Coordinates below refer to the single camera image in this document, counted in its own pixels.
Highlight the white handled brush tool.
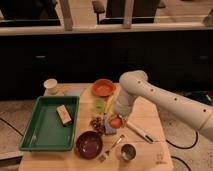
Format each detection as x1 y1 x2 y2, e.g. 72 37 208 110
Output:
126 121 154 144

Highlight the wooden block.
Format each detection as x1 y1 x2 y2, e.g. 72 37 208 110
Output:
56 105 72 125

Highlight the green plastic tray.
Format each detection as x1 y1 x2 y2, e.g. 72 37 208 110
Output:
19 96 79 152

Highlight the red-orange apple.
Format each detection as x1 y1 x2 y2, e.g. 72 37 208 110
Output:
109 117 122 129

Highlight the blue sponge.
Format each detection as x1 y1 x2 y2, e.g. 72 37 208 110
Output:
104 119 117 135

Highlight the dark chair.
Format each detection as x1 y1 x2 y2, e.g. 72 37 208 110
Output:
92 0 166 24

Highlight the small metal cup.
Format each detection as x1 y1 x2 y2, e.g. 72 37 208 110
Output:
121 144 136 161

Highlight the orange bowl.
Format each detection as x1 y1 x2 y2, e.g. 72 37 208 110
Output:
91 79 116 97

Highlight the grey cloth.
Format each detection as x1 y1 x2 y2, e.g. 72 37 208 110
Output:
64 88 84 96

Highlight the purple bowl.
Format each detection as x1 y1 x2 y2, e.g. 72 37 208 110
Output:
76 131 103 160

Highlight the metal fork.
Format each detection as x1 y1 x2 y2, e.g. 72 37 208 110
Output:
98 135 125 162

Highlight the bunch of grapes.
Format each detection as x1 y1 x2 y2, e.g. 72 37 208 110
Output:
90 117 104 135

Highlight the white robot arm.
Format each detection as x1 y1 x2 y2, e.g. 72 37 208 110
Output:
113 70 213 142

